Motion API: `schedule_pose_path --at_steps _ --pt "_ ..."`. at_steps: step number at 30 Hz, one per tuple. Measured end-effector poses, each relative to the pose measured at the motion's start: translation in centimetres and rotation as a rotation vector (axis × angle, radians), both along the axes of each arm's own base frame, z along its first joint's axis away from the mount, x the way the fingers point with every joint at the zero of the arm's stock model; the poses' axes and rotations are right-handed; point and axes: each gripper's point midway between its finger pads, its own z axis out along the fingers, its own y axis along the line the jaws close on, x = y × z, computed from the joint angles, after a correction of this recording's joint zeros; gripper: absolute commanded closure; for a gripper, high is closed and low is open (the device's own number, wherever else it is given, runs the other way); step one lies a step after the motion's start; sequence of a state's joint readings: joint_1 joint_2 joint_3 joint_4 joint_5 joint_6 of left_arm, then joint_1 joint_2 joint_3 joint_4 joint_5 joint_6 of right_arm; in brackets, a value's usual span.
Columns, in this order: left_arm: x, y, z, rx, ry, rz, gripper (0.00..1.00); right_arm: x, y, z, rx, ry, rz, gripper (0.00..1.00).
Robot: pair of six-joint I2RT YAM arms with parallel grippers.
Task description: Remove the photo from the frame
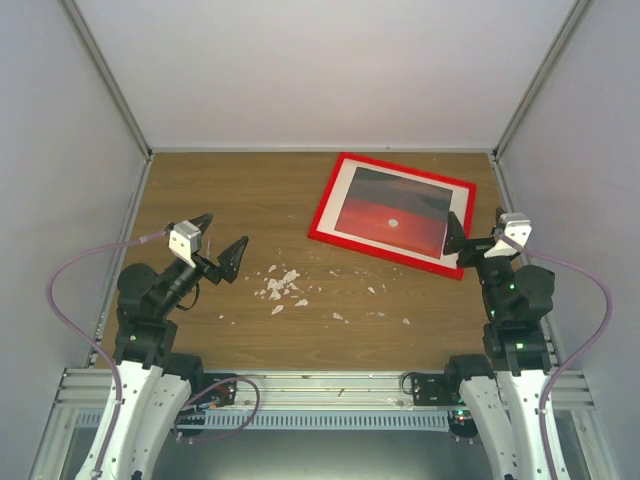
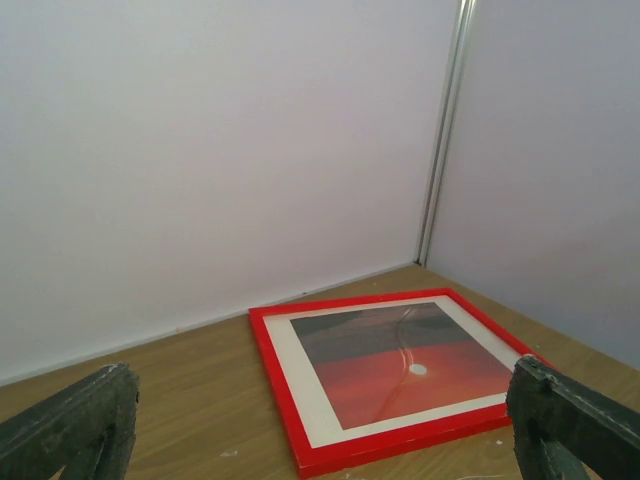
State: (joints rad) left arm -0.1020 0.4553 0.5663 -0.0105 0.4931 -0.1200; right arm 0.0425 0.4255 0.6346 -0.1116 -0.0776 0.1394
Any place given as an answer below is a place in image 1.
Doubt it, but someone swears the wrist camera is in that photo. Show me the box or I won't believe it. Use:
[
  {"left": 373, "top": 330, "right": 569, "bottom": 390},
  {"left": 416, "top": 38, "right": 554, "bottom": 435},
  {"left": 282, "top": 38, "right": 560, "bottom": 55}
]
[
  {"left": 484, "top": 212, "right": 532, "bottom": 258},
  {"left": 168, "top": 220, "right": 201, "bottom": 268}
]

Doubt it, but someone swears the aluminium rail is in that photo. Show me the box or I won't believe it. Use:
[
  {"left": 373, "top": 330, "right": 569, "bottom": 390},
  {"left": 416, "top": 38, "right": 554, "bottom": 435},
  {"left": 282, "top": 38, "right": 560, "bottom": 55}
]
[{"left": 54, "top": 368, "right": 596, "bottom": 409}]

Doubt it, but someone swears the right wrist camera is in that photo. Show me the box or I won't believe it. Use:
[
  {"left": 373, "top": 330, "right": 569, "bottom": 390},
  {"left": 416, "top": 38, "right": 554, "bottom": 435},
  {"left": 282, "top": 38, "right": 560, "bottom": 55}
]
[{"left": 484, "top": 212, "right": 532, "bottom": 258}]

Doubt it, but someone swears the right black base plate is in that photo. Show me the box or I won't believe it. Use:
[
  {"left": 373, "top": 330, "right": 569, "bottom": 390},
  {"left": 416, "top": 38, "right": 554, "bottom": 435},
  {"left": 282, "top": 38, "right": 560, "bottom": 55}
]
[{"left": 399, "top": 372, "right": 463, "bottom": 407}]

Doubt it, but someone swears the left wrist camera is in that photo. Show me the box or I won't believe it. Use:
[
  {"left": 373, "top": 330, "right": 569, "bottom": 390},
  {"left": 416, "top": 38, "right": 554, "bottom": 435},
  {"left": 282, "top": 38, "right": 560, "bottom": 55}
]
[{"left": 168, "top": 220, "right": 201, "bottom": 268}]

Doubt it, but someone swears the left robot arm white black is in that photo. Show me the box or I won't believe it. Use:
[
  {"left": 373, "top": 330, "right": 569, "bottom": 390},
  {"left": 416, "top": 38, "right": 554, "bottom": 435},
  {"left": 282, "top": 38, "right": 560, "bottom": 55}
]
[{"left": 76, "top": 214, "right": 249, "bottom": 479}]

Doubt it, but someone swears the white debris pile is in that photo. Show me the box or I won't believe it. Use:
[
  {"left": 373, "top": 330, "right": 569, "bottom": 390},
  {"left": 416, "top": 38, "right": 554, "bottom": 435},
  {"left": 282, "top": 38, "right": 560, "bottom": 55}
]
[{"left": 253, "top": 269, "right": 309, "bottom": 316}]

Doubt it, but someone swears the red picture frame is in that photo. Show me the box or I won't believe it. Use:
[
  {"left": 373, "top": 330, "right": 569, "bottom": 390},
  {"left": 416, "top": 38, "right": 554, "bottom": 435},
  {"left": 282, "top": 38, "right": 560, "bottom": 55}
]
[{"left": 308, "top": 153, "right": 477, "bottom": 280}]

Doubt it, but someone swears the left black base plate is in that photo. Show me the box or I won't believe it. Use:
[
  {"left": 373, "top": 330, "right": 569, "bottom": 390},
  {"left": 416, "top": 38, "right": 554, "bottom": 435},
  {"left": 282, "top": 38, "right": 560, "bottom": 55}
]
[{"left": 183, "top": 372, "right": 239, "bottom": 409}]

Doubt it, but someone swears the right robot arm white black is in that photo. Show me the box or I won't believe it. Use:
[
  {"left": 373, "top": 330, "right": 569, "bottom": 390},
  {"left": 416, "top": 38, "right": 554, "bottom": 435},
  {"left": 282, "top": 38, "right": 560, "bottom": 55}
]
[{"left": 442, "top": 209, "right": 556, "bottom": 479}]

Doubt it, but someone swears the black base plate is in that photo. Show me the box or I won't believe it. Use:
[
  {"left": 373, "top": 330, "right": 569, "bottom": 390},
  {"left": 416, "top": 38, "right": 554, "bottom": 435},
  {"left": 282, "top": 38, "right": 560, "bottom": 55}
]
[
  {"left": 183, "top": 372, "right": 239, "bottom": 409},
  {"left": 399, "top": 372, "right": 463, "bottom": 407}
]

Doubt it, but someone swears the sunset photo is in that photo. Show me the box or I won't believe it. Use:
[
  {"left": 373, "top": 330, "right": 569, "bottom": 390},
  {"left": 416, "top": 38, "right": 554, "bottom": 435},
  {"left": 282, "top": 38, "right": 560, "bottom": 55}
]
[{"left": 335, "top": 167, "right": 453, "bottom": 259}]

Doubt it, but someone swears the grey slotted cable duct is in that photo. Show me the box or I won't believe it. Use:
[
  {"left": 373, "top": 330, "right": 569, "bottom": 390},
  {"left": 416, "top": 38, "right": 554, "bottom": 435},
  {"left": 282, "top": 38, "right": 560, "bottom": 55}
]
[{"left": 74, "top": 409, "right": 451, "bottom": 431}]

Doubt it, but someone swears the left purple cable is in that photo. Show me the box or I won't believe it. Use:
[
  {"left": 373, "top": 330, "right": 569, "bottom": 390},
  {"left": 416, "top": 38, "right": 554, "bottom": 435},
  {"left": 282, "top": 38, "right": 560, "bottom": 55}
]
[{"left": 46, "top": 229, "right": 174, "bottom": 480}]

